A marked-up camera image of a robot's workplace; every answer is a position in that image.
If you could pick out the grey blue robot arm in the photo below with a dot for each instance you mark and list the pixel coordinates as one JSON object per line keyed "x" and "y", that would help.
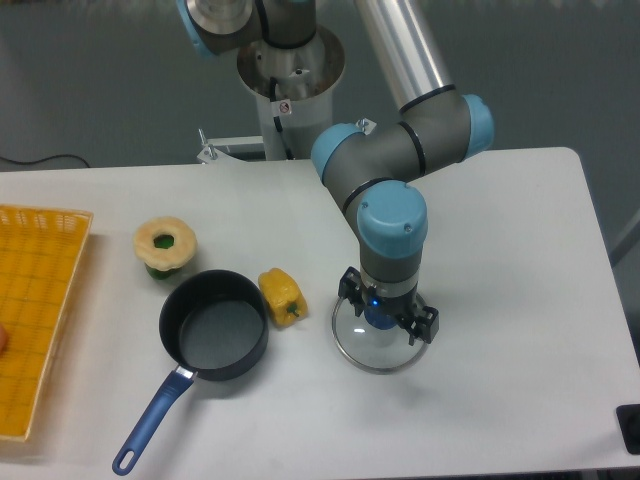
{"x": 367, "y": 170}

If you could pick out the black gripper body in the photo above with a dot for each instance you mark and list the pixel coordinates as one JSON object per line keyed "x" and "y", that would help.
{"x": 386, "y": 300}

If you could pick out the metal mounting bracket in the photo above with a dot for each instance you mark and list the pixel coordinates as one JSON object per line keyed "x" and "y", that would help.
{"x": 217, "y": 150}

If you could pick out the dark blue saucepan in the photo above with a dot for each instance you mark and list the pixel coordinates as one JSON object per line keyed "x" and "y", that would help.
{"x": 214, "y": 325}

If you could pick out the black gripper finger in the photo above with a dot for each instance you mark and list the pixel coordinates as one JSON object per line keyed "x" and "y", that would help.
{"x": 421, "y": 323}
{"x": 350, "y": 289}

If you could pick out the glass pot lid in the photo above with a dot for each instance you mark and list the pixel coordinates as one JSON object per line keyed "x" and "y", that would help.
{"x": 369, "y": 348}

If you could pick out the yellow wicker basket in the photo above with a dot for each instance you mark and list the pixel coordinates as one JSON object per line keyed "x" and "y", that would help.
{"x": 41, "y": 249}

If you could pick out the beige toy donut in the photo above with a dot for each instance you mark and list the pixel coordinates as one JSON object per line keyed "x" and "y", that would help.
{"x": 165, "y": 243}

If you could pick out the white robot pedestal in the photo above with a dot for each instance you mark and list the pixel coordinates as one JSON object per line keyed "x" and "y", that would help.
{"x": 293, "y": 90}

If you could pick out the black table corner socket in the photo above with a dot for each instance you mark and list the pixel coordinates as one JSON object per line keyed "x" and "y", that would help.
{"x": 629, "y": 421}

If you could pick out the yellow toy bell pepper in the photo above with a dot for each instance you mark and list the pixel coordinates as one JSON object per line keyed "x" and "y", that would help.
{"x": 283, "y": 296}

